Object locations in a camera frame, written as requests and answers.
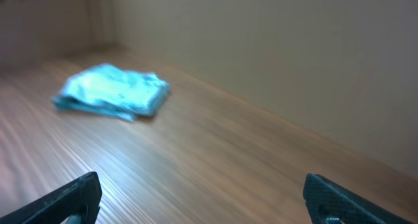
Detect light blue denim shorts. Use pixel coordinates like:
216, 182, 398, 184
52, 63, 170, 121

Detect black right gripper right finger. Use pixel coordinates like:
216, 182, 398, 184
303, 173, 411, 224

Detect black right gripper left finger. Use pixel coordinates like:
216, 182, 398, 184
1, 172, 102, 224

